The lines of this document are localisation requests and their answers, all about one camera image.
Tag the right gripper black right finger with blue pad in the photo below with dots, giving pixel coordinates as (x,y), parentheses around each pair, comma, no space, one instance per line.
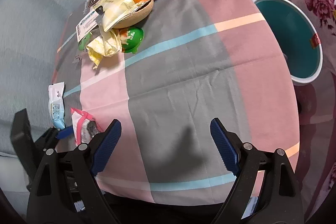
(243,160)

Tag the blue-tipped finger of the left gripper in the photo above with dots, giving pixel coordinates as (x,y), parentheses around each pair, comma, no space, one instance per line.
(62,134)

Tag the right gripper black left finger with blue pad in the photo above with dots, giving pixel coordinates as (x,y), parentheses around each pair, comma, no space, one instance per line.
(87,161)

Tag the teal white trash bin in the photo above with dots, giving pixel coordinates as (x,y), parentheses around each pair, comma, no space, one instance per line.
(297,38)

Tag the pink candy wrapper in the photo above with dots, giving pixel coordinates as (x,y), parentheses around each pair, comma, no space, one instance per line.
(84,126)

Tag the white blue wipes packet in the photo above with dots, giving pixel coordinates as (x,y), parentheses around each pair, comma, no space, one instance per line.
(56,105)

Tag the green clear snack packet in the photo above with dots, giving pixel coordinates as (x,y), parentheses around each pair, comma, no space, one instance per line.
(84,41)

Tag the yellow white crumpled wrapper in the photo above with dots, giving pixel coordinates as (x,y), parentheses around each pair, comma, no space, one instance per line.
(107,44)

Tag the white medicine box blue print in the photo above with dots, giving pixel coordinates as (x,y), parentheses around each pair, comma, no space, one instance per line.
(89,22)

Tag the green round jelly cup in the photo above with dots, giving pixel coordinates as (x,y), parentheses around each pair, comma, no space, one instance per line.
(131,38)

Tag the pink grey checked tablecloth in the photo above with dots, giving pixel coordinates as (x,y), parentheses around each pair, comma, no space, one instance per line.
(199,59)

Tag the orange cream snack bag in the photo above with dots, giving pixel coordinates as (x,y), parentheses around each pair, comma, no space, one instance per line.
(115,10)

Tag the floral pink bed quilt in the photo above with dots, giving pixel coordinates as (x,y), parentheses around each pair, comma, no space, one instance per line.
(316,101)

